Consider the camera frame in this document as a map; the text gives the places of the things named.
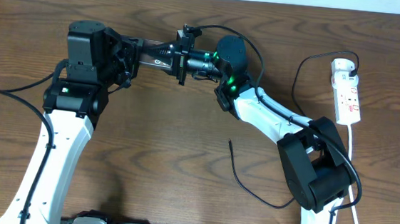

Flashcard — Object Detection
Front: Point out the black charger cable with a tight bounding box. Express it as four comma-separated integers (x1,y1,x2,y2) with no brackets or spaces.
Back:
222,42,361,215

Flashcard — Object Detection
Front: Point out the white power strip cord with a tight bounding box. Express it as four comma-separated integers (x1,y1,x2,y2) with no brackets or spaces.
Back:
339,123,374,224

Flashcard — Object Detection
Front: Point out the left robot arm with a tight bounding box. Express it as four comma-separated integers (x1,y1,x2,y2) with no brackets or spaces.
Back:
0,20,143,224

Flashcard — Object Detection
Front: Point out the white power strip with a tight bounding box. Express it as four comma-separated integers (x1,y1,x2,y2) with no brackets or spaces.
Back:
331,58,361,126

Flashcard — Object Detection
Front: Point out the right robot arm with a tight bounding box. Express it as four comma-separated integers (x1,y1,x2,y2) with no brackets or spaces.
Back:
143,28,361,224

